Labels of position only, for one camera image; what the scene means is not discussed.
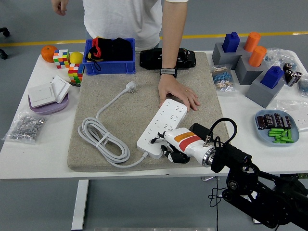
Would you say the bag of blue components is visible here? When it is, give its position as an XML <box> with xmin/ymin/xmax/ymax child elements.
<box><xmin>297</xmin><ymin>73</ymin><xmax>308</xmax><ymax>96</ymax></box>

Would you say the thin black hanging cable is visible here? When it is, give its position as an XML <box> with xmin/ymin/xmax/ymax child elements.
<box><xmin>216</xmin><ymin>178</ymin><xmax>219</xmax><ymax>231</ymax></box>

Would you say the striped wristband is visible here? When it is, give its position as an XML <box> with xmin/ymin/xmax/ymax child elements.
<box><xmin>160</xmin><ymin>68</ymin><xmax>178</xmax><ymax>78</ymax></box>

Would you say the orange cylinder peg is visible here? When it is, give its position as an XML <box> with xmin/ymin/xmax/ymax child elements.
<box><xmin>248</xmin><ymin>45</ymin><xmax>268</xmax><ymax>67</ymax></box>
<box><xmin>244</xmin><ymin>32</ymin><xmax>262</xmax><ymax>52</ymax></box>

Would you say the colourful puzzle cube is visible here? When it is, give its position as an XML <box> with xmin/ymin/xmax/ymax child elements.
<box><xmin>67</xmin><ymin>63</ymin><xmax>85</xmax><ymax>84</ymax></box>
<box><xmin>52</xmin><ymin>49</ymin><xmax>71</xmax><ymax>69</ymax></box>

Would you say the clear bag of blue parts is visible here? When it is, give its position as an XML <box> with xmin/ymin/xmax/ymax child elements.
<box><xmin>264</xmin><ymin>47</ymin><xmax>299</xmax><ymax>70</ymax></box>

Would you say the green cylinders pile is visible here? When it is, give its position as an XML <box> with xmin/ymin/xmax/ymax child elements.
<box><xmin>267</xmin><ymin>128</ymin><xmax>295</xmax><ymax>144</ymax></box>

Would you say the blue square peg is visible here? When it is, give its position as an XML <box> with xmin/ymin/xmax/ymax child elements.
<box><xmin>260</xmin><ymin>65</ymin><xmax>285</xmax><ymax>90</ymax></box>
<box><xmin>221</xmin><ymin>31</ymin><xmax>241</xmax><ymax>53</ymax></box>

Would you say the grey-brown mat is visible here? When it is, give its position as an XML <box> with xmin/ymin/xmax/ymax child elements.
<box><xmin>67</xmin><ymin>51</ymin><xmax>234</xmax><ymax>172</ymax></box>

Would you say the black plug adapter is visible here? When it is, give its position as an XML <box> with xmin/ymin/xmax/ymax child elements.
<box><xmin>189</xmin><ymin>122</ymin><xmax>215</xmax><ymax>139</ymax></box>

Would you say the black machine part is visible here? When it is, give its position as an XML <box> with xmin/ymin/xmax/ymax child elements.
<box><xmin>139</xmin><ymin>47</ymin><xmax>197</xmax><ymax>70</ymax></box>

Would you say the bag of metal nuts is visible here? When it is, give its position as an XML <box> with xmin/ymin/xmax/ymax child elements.
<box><xmin>1</xmin><ymin>111</ymin><xmax>50</xmax><ymax>145</ymax></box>

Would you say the black and red cloth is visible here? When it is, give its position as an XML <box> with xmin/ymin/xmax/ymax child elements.
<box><xmin>85</xmin><ymin>37</ymin><xmax>134</xmax><ymax>72</ymax></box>

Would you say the blue plastic bin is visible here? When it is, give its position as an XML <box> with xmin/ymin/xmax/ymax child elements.
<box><xmin>82</xmin><ymin>38</ymin><xmax>137</xmax><ymax>76</ymax></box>

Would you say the orange fruit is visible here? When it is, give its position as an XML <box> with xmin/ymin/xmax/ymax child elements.
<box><xmin>40</xmin><ymin>45</ymin><xmax>58</xmax><ymax>64</ymax></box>

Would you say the black capacitors row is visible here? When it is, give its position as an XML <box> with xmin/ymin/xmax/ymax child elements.
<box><xmin>256</xmin><ymin>113</ymin><xmax>293</xmax><ymax>130</ymax></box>

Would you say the yellow lemon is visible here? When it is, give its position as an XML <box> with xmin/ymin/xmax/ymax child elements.
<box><xmin>69</xmin><ymin>51</ymin><xmax>84</xmax><ymax>64</ymax></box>

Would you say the person's left hand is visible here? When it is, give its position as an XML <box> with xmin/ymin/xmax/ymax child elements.
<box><xmin>157</xmin><ymin>75</ymin><xmax>201</xmax><ymax>112</ymax></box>

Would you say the white power strip cord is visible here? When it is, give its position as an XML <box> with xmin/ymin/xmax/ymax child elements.
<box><xmin>77</xmin><ymin>81</ymin><xmax>149</xmax><ymax>168</ymax></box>

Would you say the light blue plate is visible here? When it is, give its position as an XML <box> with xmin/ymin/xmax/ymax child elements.
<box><xmin>254</xmin><ymin>109</ymin><xmax>301</xmax><ymax>147</ymax></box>

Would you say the white wall switch panel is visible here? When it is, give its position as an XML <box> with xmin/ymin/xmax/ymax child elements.
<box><xmin>27</xmin><ymin>85</ymin><xmax>58</xmax><ymax>108</ymax></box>
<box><xmin>50</xmin><ymin>75</ymin><xmax>72</xmax><ymax>104</ymax></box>

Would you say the grey holder block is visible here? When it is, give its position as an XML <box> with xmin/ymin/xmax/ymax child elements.
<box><xmin>211</xmin><ymin>42</ymin><xmax>242</xmax><ymax>66</ymax></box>
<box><xmin>245</xmin><ymin>76</ymin><xmax>286</xmax><ymax>108</ymax></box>
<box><xmin>234</xmin><ymin>54</ymin><xmax>268</xmax><ymax>86</ymax></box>
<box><xmin>237</xmin><ymin>42</ymin><xmax>251</xmax><ymax>56</ymax></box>

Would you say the black office chair base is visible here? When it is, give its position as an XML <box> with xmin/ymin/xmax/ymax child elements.
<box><xmin>0</xmin><ymin>26</ymin><xmax>11</xmax><ymax>60</ymax></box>

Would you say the person's right hand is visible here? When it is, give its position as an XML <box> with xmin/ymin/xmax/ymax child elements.
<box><xmin>51</xmin><ymin>0</ymin><xmax>67</xmax><ymax>16</ymax></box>

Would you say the large black capacitor bundle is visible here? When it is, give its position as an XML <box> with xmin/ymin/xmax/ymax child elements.
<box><xmin>282</xmin><ymin>62</ymin><xmax>303</xmax><ymax>87</ymax></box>

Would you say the bag of resistors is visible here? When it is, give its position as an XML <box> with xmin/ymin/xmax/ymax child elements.
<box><xmin>210</xmin><ymin>64</ymin><xmax>238</xmax><ymax>93</ymax></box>

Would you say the purple tray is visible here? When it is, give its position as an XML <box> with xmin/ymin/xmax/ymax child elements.
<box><xmin>28</xmin><ymin>92</ymin><xmax>70</xmax><ymax>115</ymax></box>

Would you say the white power strip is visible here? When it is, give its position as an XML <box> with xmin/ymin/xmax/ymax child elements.
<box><xmin>136</xmin><ymin>98</ymin><xmax>188</xmax><ymax>160</ymax></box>

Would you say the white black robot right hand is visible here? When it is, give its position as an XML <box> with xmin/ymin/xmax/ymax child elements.
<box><xmin>150</xmin><ymin>127</ymin><xmax>214</xmax><ymax>165</ymax></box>

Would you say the person's torso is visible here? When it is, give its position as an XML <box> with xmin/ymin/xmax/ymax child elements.
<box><xmin>82</xmin><ymin>0</ymin><xmax>164</xmax><ymax>52</ymax></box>

